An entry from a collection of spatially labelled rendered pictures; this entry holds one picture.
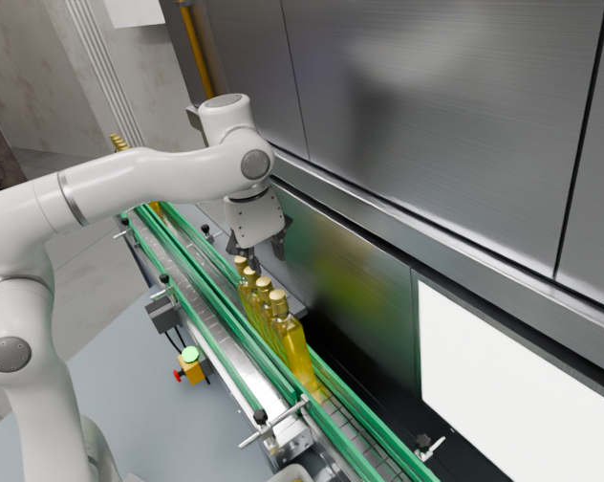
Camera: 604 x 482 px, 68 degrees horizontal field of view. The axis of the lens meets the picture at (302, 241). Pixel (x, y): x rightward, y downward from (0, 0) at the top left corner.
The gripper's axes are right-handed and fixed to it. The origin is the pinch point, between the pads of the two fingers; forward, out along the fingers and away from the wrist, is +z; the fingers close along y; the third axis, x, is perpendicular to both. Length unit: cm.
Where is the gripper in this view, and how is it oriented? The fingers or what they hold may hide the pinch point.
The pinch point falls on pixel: (266, 257)
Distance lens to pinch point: 88.5
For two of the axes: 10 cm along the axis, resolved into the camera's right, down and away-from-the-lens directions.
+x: 5.6, 3.9, -7.3
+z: 1.7, 8.0, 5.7
